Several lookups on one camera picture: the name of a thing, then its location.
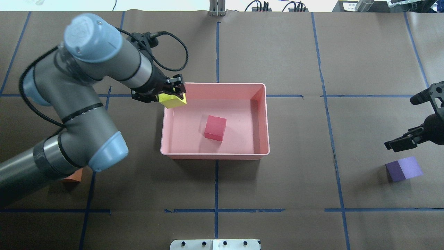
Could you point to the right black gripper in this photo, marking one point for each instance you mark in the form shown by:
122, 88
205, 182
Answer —
435, 127

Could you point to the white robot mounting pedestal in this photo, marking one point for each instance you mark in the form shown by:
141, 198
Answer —
216, 244

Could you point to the red foam block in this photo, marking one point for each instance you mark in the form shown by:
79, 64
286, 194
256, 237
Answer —
215, 128

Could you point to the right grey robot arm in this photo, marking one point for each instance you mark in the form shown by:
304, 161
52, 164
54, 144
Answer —
431, 130

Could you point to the yellow foam block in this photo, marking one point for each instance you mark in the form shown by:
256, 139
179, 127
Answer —
172, 101

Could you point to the orange foam block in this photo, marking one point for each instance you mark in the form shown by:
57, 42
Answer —
76, 177

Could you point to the pink plastic bin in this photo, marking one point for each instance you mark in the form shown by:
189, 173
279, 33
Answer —
244, 105

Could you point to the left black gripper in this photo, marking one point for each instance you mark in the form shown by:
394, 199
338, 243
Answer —
155, 84

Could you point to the aluminium frame post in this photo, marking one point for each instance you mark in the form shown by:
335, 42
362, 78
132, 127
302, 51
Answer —
217, 8

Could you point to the purple foam block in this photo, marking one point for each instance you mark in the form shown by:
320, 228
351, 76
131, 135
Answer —
403, 169

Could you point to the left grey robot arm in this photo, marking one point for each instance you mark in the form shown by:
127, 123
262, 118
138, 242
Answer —
58, 87

